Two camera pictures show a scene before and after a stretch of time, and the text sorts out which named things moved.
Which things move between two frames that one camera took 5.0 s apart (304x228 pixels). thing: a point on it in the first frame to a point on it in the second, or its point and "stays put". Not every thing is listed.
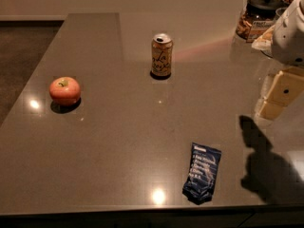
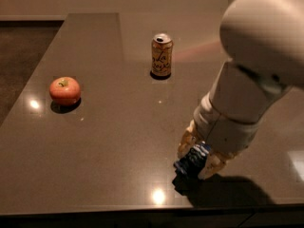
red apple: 65,91 stays put
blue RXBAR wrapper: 205,161 to 192,163
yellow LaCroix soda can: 161,61 stays put
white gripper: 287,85 to 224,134
